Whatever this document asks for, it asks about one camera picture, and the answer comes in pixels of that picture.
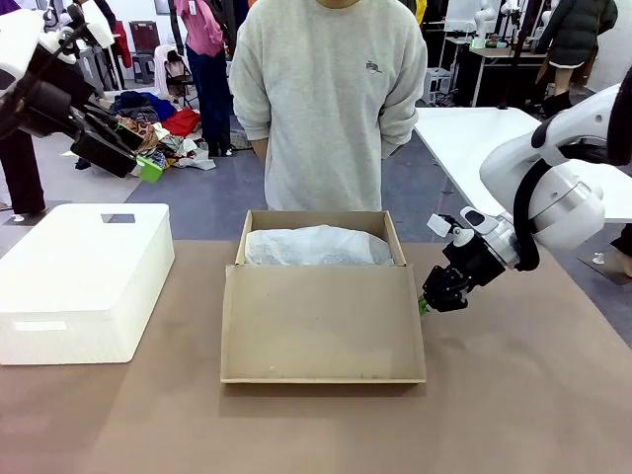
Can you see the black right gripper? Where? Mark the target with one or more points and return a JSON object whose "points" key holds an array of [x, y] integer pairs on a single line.
{"points": [[474, 261]]}

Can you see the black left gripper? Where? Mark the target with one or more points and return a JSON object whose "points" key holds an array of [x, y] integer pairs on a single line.
{"points": [[49, 108]]}

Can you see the brown cardboard shoe box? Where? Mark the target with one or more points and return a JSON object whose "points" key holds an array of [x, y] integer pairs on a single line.
{"points": [[321, 321]]}

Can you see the white tissue paper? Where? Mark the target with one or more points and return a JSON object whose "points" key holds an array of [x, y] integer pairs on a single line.
{"points": [[316, 247]]}

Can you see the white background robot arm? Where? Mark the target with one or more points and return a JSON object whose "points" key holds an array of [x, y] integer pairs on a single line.
{"points": [[484, 17]]}

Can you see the person right forearm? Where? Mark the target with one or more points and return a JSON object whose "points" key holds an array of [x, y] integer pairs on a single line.
{"points": [[259, 150]]}

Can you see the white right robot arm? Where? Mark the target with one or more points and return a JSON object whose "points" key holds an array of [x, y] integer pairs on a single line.
{"points": [[568, 207]]}

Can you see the white plastic storage box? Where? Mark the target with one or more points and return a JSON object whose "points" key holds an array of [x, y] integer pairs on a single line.
{"points": [[74, 276]]}

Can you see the colourful clothes pile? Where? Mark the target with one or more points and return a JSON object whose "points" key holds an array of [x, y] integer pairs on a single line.
{"points": [[168, 123]]}

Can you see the grey desk with white legs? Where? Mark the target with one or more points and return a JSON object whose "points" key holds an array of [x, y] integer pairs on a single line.
{"points": [[106, 69]]}

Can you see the red hanging garment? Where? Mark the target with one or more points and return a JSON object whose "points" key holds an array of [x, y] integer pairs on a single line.
{"points": [[123, 52]]}

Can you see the dark brown chair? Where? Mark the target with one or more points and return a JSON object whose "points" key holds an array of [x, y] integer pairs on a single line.
{"points": [[144, 37]]}

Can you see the mannequin in pink top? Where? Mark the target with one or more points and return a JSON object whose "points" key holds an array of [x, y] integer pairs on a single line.
{"points": [[207, 74]]}

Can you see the white table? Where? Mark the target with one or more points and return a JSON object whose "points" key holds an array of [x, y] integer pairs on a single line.
{"points": [[459, 143]]}

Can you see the black hanging garment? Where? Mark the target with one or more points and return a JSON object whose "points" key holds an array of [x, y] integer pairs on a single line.
{"points": [[232, 20]]}

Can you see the person torso grey sweatshirt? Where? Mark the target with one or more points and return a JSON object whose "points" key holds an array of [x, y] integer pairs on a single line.
{"points": [[326, 99]]}

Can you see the figure in dark puffer jacket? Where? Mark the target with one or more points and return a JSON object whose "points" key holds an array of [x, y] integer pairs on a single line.
{"points": [[577, 29]]}

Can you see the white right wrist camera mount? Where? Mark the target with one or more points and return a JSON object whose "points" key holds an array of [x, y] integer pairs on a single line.
{"points": [[469, 222]]}

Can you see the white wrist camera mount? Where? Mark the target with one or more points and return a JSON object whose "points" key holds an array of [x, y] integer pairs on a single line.
{"points": [[469, 222], [84, 24]]}

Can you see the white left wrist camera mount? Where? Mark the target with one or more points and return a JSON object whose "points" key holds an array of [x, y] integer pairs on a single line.
{"points": [[84, 24]]}

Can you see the grey mannequin base plate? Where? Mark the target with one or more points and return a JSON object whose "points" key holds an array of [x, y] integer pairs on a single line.
{"points": [[607, 271]]}

